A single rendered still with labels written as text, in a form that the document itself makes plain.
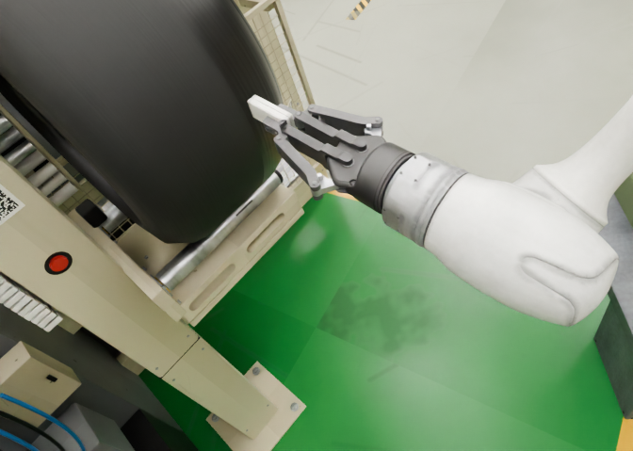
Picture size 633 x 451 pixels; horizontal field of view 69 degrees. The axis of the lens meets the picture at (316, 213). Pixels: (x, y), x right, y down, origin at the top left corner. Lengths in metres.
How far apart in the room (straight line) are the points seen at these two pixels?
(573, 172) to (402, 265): 1.36
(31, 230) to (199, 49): 0.42
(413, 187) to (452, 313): 1.34
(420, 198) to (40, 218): 0.64
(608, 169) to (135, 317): 0.90
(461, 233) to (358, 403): 1.30
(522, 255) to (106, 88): 0.51
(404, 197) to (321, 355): 1.37
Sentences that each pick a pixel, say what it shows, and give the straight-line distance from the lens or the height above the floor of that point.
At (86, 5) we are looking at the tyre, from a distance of 0.69.
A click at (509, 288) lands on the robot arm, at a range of 0.44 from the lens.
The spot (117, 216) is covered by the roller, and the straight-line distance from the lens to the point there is 1.18.
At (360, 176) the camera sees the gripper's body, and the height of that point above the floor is 1.24.
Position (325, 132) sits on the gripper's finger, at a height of 1.24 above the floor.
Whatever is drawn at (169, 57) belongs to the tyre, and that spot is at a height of 1.32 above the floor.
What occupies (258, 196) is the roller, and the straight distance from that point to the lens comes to 1.00.
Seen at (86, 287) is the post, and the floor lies 0.98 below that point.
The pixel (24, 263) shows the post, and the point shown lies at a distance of 0.91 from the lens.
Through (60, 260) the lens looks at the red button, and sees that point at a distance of 0.92.
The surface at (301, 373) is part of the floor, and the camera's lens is 1.78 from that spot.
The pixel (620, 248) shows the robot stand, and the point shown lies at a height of 0.65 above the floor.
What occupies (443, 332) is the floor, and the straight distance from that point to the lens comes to 1.75.
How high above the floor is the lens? 1.59
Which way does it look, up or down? 48 degrees down
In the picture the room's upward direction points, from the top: 24 degrees counter-clockwise
